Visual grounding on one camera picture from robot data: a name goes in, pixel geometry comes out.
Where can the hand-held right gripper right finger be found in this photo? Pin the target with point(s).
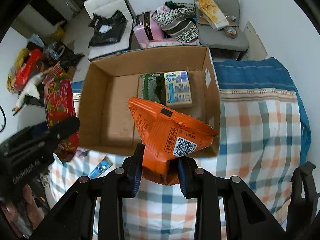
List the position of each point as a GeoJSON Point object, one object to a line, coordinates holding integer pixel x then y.
{"type": "Point", "coordinates": [183, 177]}

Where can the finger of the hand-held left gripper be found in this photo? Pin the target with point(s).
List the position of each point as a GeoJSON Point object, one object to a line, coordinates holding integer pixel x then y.
{"type": "Point", "coordinates": [66, 128]}

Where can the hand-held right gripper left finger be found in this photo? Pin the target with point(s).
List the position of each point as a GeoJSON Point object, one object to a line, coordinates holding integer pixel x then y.
{"type": "Point", "coordinates": [135, 180]}

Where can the orange snack packet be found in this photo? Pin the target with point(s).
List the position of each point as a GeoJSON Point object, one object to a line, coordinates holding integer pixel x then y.
{"type": "Point", "coordinates": [160, 140]}

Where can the brown cardboard box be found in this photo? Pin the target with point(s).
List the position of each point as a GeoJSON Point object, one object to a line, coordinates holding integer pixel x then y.
{"type": "Point", "coordinates": [117, 120]}

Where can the person's left hand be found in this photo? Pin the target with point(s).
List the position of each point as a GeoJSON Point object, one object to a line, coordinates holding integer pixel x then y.
{"type": "Point", "coordinates": [31, 205]}

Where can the red floral snack bag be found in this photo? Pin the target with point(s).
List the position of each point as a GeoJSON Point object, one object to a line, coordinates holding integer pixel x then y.
{"type": "Point", "coordinates": [58, 100]}

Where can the small blue packet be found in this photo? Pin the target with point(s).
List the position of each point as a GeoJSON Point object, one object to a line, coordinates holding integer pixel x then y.
{"type": "Point", "coordinates": [102, 166]}

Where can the white goose plush toy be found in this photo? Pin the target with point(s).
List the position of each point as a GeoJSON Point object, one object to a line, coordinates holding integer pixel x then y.
{"type": "Point", "coordinates": [30, 90]}

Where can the red plastic packet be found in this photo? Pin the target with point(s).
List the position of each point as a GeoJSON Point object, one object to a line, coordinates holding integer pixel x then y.
{"type": "Point", "coordinates": [27, 67]}

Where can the beige pack with blue label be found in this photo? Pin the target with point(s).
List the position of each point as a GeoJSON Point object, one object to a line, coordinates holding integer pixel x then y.
{"type": "Point", "coordinates": [178, 95]}

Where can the plaid blanket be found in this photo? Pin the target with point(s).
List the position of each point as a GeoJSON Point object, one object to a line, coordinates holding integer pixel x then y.
{"type": "Point", "coordinates": [255, 135]}

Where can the yellow cloth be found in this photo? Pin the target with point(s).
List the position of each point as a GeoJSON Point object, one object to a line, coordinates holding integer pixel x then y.
{"type": "Point", "coordinates": [21, 55]}

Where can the green packet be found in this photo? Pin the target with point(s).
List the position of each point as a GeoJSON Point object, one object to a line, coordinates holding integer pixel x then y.
{"type": "Point", "coordinates": [150, 87]}

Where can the yellow plastic bag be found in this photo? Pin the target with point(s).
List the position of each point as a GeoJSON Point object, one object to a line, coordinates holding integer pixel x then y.
{"type": "Point", "coordinates": [59, 31]}

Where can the black plastic bag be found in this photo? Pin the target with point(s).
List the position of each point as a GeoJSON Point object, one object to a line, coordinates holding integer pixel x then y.
{"type": "Point", "coordinates": [110, 35]}

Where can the blue blanket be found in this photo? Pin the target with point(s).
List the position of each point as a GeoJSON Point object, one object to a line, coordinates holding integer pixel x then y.
{"type": "Point", "coordinates": [250, 75]}

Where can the white padded stool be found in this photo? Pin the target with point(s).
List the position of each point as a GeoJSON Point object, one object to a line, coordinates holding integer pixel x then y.
{"type": "Point", "coordinates": [107, 2]}

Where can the pink suitcase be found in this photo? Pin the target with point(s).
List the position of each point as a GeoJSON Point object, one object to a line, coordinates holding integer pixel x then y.
{"type": "Point", "coordinates": [157, 31]}

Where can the grey chair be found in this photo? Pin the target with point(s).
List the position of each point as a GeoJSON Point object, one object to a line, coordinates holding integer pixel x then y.
{"type": "Point", "coordinates": [220, 38]}

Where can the black and white patterned bag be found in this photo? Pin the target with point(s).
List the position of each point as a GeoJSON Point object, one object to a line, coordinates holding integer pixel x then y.
{"type": "Point", "coordinates": [182, 30]}

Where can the pale cardboard sheet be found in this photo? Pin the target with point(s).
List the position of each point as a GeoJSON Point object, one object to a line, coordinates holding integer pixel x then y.
{"type": "Point", "coordinates": [253, 42]}

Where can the tape roll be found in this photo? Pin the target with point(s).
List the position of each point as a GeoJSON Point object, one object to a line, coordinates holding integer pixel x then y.
{"type": "Point", "coordinates": [230, 32]}

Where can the long printed snack box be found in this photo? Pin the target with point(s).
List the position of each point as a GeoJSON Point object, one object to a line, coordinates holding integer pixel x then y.
{"type": "Point", "coordinates": [210, 10]}

